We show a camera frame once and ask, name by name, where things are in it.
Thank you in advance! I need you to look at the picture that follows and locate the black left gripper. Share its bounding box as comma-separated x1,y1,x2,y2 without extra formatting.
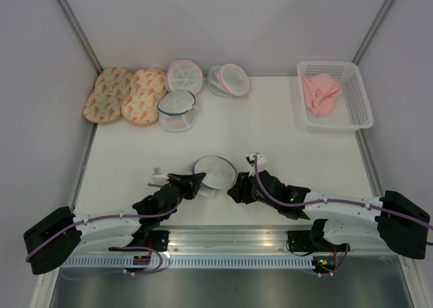
162,173,206,220

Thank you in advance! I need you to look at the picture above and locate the blue-trimmed mesh laundry bag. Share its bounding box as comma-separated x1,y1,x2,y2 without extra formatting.
192,155,237,197

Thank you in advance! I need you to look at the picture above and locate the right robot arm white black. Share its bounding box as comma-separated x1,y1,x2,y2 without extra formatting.
227,171,431,260

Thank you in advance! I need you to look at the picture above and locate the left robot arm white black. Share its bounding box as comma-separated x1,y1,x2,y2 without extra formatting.
23,173,206,275

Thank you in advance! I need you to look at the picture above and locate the right floral bra pad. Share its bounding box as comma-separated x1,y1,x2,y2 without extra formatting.
121,68,167,126

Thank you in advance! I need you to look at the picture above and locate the floral bra pad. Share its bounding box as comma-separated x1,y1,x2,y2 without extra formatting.
83,67,132,124
121,68,167,126

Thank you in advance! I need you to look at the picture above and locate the pink-trimmed mesh bag upright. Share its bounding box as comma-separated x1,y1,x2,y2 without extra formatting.
164,60,203,94

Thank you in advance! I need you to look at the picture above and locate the pink-trimmed mesh bag tilted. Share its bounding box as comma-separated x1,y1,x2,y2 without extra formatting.
207,64,251,99

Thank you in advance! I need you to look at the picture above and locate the left floral bra pad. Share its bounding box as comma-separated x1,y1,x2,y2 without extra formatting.
83,67,132,124

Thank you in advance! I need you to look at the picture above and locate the pink bra in basket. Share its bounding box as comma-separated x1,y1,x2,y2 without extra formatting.
301,73,342,117

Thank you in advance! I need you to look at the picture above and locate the white perforated plastic basket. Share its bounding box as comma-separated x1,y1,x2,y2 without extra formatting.
297,60,373,133

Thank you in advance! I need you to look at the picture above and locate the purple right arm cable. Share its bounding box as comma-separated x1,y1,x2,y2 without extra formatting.
252,155,433,231

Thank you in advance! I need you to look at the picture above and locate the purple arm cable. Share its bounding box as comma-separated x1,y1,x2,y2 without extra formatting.
26,182,180,263
252,155,433,231

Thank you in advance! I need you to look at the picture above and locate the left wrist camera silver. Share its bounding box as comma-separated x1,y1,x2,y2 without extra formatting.
152,167,168,183

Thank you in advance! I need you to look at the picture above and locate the aluminium front rail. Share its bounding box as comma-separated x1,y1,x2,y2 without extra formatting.
47,223,416,255

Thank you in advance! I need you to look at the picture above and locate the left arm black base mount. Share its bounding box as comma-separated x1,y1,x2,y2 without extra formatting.
108,230,170,252

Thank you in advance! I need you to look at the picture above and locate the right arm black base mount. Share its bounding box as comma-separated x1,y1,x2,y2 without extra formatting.
287,230,334,254

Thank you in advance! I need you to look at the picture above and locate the white slotted cable duct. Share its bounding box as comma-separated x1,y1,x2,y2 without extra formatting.
62,255,335,269

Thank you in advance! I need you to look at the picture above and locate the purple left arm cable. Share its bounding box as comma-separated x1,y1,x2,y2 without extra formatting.
26,182,180,263

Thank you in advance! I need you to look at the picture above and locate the left aluminium corner post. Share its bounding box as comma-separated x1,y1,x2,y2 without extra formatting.
55,0,103,74

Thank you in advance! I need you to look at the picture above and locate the aluminium corner post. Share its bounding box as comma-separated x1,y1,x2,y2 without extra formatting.
55,0,103,74
352,0,396,65

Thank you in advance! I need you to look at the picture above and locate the right aluminium corner post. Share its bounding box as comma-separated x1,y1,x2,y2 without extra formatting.
352,0,396,65

